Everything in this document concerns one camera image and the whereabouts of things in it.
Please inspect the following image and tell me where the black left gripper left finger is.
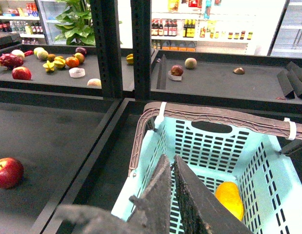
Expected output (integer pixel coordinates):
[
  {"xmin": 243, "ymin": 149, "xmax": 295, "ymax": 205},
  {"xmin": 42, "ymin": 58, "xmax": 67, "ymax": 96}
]
[{"xmin": 128, "ymin": 154, "xmax": 171, "ymax": 234}]

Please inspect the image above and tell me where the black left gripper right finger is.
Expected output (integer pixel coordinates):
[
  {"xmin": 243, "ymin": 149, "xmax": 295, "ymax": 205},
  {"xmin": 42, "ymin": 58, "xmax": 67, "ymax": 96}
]
[{"xmin": 173, "ymin": 155, "xmax": 252, "ymax": 234}]

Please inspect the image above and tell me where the yellow mango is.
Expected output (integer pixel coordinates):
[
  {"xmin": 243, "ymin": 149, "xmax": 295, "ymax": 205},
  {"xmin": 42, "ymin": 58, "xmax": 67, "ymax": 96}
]
[{"xmin": 215, "ymin": 181, "xmax": 244, "ymax": 221}]

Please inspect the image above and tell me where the light blue plastic basket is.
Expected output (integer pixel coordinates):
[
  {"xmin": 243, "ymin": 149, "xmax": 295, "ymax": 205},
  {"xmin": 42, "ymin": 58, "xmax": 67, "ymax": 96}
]
[{"xmin": 112, "ymin": 117, "xmax": 302, "ymax": 234}]

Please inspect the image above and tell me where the brown basket handle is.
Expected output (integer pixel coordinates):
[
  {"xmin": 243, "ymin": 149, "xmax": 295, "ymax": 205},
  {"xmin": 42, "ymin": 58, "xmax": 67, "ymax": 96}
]
[{"xmin": 128, "ymin": 102, "xmax": 302, "ymax": 176}]

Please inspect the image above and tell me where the black produce tray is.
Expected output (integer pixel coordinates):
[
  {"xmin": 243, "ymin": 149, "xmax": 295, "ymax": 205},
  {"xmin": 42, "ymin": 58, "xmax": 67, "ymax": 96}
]
[
  {"xmin": 0, "ymin": 87, "xmax": 302, "ymax": 234},
  {"xmin": 0, "ymin": 47, "xmax": 302, "ymax": 115}
]

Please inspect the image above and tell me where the black upper produce tray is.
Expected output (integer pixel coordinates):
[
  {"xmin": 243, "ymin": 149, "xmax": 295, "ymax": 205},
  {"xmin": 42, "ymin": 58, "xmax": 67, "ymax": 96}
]
[{"xmin": 0, "ymin": 47, "xmax": 302, "ymax": 115}]

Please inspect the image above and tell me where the dark red passion fruit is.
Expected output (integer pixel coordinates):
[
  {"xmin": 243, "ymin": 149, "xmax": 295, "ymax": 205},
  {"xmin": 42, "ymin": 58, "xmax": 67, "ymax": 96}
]
[{"xmin": 170, "ymin": 65, "xmax": 183, "ymax": 76}]

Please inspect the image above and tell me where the pale round melon fruit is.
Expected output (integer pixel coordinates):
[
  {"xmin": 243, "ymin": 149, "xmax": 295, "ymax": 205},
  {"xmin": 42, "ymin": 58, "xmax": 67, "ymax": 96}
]
[{"xmin": 87, "ymin": 78, "xmax": 101, "ymax": 88}]

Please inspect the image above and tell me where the red apple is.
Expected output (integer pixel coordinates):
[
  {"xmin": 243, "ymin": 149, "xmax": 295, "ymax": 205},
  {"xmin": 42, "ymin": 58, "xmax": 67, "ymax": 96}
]
[
  {"xmin": 12, "ymin": 66, "xmax": 32, "ymax": 80},
  {"xmin": 0, "ymin": 157, "xmax": 24, "ymax": 189}
]

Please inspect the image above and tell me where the green brown round fruit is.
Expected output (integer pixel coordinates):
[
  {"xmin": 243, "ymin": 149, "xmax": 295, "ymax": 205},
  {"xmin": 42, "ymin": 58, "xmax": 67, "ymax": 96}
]
[{"xmin": 184, "ymin": 58, "xmax": 197, "ymax": 70}]

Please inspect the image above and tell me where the yellow star fruit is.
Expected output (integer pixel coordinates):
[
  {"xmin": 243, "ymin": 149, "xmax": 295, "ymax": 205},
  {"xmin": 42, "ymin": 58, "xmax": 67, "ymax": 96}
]
[
  {"xmin": 126, "ymin": 54, "xmax": 134, "ymax": 65},
  {"xmin": 43, "ymin": 60, "xmax": 55, "ymax": 73}
]

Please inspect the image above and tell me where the orange persimmon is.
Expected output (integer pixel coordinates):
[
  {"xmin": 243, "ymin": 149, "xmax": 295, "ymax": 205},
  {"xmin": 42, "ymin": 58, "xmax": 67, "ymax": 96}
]
[{"xmin": 65, "ymin": 56, "xmax": 80, "ymax": 68}]

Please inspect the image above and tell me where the glass door display fridge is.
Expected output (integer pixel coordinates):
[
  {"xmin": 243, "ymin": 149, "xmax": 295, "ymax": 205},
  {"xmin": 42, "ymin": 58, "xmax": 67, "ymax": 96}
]
[{"xmin": 267, "ymin": 0, "xmax": 302, "ymax": 59}]

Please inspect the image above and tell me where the green potted plant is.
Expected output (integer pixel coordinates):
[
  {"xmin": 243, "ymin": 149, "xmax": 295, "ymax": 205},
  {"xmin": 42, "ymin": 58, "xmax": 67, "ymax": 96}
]
[{"xmin": 55, "ymin": 0, "xmax": 96, "ymax": 46}]

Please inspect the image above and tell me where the pink dragon fruit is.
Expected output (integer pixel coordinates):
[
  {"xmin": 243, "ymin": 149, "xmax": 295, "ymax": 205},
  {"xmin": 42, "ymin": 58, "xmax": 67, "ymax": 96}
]
[{"xmin": 0, "ymin": 53, "xmax": 23, "ymax": 70}]

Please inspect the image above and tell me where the white foam ring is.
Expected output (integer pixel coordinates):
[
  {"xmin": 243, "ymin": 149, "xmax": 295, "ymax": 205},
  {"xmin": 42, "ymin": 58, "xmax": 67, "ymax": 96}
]
[{"xmin": 68, "ymin": 67, "xmax": 86, "ymax": 78}]

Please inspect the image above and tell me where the black shelf post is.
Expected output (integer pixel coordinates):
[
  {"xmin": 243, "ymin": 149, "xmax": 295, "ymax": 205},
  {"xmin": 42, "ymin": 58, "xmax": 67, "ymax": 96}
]
[
  {"xmin": 90, "ymin": 0, "xmax": 123, "ymax": 98},
  {"xmin": 130, "ymin": 0, "xmax": 151, "ymax": 100}
]

